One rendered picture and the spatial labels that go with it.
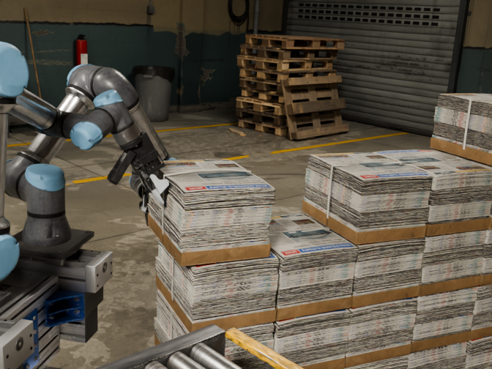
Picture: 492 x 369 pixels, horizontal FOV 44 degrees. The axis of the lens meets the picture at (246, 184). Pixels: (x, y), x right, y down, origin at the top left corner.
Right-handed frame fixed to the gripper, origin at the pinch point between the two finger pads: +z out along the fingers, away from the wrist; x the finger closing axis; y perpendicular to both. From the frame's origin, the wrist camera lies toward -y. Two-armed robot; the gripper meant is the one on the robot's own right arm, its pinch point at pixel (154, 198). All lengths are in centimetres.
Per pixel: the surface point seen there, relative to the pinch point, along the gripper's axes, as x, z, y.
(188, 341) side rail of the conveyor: -53, 13, -16
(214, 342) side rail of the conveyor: -53, 18, -11
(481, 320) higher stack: -18, 109, 84
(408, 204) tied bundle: -18, 44, 71
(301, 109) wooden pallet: 523, 225, 281
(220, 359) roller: -63, 15, -12
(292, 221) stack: 10, 41, 40
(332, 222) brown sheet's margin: -3, 43, 49
